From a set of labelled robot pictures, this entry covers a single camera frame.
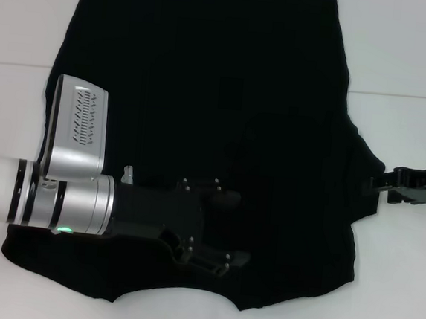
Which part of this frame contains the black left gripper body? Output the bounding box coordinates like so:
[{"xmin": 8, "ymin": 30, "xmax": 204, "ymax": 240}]
[{"xmin": 110, "ymin": 180, "xmax": 212, "ymax": 242}]

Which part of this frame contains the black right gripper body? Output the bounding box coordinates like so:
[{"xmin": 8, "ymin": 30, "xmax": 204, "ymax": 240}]
[{"xmin": 389, "ymin": 165, "xmax": 426, "ymax": 207}]

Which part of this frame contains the black t-shirt with FREE print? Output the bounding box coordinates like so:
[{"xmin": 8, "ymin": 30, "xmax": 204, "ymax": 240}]
[{"xmin": 0, "ymin": 0, "xmax": 401, "ymax": 319}]

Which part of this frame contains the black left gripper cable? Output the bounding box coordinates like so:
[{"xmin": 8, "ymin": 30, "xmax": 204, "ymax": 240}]
[{"xmin": 120, "ymin": 164, "xmax": 136, "ymax": 186}]

